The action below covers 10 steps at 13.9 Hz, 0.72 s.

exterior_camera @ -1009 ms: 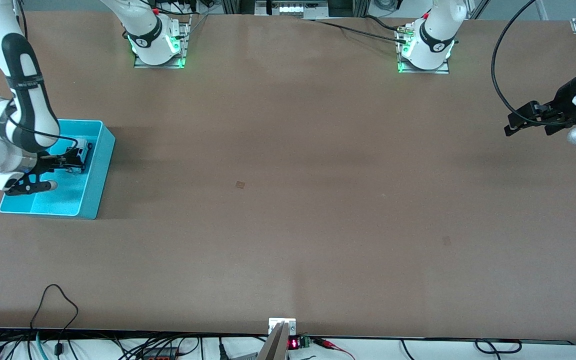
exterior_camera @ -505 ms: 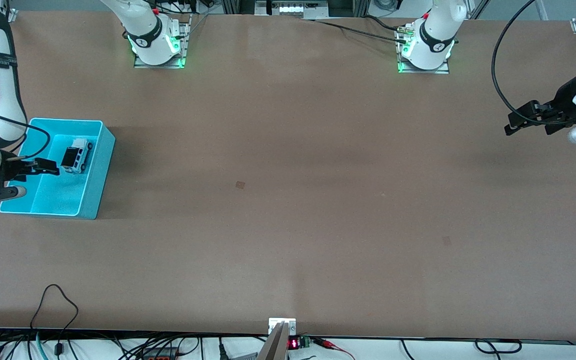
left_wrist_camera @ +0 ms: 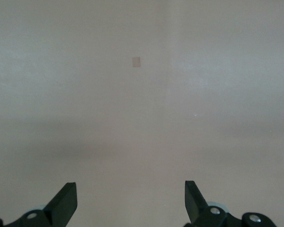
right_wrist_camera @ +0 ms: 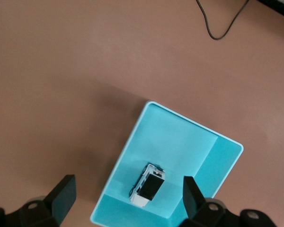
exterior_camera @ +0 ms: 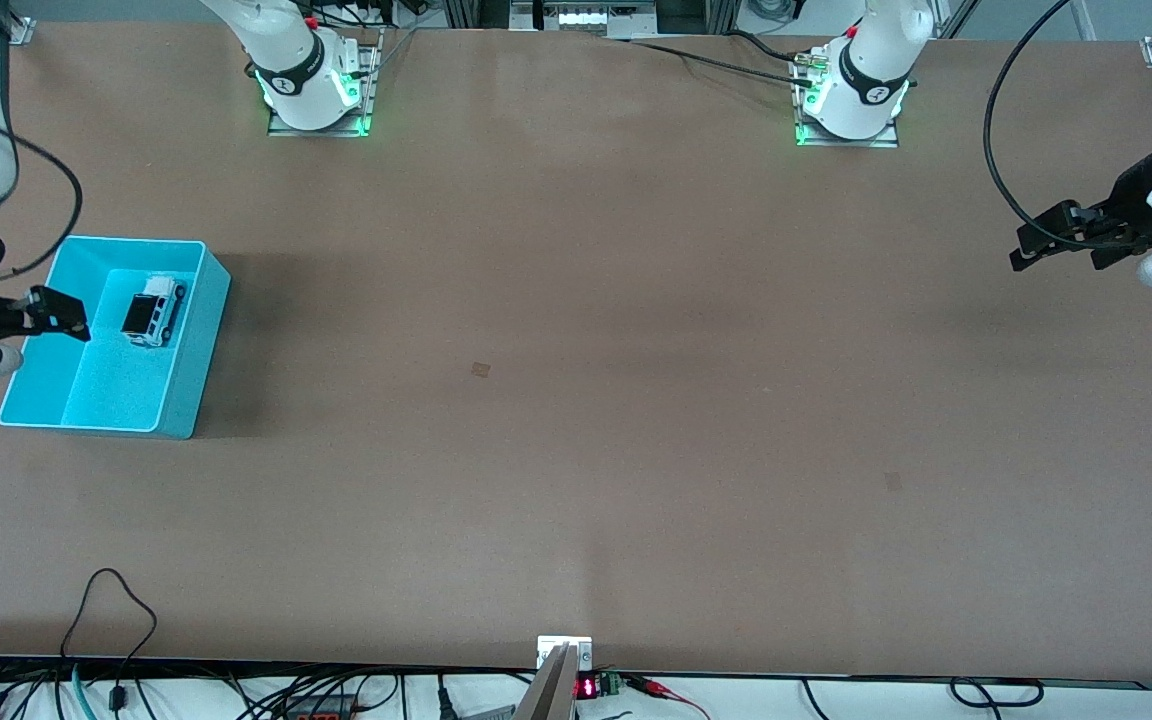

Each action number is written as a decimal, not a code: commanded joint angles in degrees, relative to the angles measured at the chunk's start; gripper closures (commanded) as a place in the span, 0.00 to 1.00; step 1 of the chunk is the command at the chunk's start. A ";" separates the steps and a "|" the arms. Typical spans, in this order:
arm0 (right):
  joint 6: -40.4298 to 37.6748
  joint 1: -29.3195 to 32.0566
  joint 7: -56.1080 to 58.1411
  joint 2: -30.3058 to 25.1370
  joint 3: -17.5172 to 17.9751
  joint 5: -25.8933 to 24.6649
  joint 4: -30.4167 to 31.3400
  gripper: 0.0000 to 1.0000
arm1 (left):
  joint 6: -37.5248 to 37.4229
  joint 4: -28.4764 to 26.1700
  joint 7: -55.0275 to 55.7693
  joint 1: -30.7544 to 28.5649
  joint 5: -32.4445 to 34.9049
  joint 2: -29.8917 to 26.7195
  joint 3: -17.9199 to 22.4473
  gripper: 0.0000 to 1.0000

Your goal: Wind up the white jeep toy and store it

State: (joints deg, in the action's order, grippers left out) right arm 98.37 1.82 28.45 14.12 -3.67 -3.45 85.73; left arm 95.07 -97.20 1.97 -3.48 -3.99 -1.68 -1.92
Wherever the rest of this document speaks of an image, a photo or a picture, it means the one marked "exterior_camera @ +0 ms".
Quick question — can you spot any white toy jeep black roof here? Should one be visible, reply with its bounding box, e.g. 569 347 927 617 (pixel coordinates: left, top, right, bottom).
121 275 187 349

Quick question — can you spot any turquoise plastic bin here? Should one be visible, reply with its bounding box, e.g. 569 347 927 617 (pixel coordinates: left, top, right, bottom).
0 236 233 441

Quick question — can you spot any orange connector block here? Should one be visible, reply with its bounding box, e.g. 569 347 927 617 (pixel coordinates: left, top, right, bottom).
286 693 362 720

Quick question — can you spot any lit equipment rack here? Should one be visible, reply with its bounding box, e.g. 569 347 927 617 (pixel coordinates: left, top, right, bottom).
508 0 659 39

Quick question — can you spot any long black right arm cable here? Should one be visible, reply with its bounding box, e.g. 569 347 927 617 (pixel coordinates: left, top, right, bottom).
0 105 85 291

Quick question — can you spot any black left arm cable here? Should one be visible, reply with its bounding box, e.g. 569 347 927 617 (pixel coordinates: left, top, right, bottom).
982 0 1129 251

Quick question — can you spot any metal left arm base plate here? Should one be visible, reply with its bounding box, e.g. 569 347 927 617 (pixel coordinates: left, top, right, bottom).
791 48 903 149

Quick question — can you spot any black looped cable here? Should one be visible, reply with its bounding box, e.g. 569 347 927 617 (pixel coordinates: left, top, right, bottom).
60 567 159 720

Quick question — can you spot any thin black table cable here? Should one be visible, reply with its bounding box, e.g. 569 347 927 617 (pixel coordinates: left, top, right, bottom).
724 30 809 63

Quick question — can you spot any teal cable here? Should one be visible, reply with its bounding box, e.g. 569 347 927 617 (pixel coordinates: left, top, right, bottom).
69 663 99 720

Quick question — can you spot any thick black table cable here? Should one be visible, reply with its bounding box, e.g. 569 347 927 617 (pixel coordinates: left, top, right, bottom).
626 38 819 85

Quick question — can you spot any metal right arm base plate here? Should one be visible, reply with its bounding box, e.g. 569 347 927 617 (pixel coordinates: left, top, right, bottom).
266 28 385 138

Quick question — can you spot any black coiled cable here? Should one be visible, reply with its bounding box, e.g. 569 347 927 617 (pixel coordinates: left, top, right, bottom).
949 677 1045 709

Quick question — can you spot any red clip wire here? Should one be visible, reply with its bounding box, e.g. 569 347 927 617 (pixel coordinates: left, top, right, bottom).
624 675 712 720

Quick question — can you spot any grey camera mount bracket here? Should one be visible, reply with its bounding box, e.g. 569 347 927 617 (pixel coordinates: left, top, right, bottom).
511 636 594 720

